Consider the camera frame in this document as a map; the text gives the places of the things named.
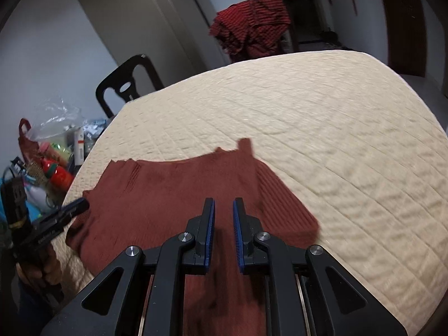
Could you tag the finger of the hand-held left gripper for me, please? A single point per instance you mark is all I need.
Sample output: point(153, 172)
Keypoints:
point(73, 207)

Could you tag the white bottle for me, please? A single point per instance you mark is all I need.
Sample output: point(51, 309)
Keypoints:
point(36, 196)

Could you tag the clear plastic bag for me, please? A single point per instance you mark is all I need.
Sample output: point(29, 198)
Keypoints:
point(56, 119)

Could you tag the dark brown door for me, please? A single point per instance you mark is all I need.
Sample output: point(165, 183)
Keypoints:
point(402, 24)

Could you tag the grey cabinet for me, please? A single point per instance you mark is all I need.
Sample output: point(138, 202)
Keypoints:
point(150, 24)

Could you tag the rust brown knit sweater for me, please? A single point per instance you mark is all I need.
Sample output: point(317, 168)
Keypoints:
point(157, 189)

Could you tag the person's left hand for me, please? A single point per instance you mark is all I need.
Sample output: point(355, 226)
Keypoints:
point(49, 267)

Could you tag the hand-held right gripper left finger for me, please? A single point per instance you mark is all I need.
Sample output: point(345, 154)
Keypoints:
point(209, 227)

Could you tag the beige quilted table cover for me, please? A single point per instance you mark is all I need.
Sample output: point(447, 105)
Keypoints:
point(315, 129)

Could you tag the white box with red stripe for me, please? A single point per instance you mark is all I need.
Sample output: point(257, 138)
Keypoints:
point(79, 145)

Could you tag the black chair with oval cutout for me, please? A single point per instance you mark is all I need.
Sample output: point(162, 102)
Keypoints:
point(143, 70)

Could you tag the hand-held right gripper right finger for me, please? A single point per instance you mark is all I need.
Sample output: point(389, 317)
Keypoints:
point(239, 231)

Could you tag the red checked cloth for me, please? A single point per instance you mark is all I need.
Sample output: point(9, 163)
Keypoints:
point(252, 24)

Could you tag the green and red packet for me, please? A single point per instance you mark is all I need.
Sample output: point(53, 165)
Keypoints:
point(56, 150)

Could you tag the red bottle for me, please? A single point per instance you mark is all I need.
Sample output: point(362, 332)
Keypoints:
point(59, 176)

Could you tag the red gift bag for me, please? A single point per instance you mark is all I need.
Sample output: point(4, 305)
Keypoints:
point(26, 143)

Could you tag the blue and white packets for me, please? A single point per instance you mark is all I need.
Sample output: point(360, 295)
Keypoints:
point(94, 129)

